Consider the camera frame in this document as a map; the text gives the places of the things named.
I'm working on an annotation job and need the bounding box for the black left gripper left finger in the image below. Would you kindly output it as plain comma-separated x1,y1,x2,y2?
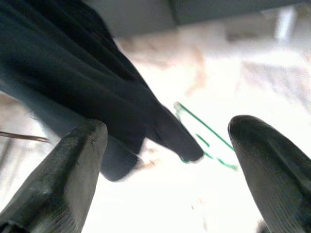
0,118,108,233

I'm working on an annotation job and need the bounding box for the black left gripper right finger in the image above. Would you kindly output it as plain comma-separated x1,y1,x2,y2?
228,115,311,233

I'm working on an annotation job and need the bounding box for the black t-shirt green logo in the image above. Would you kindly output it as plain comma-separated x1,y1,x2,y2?
0,0,205,182

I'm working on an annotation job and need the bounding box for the green wire hanger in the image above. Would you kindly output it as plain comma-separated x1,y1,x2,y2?
173,101,239,171

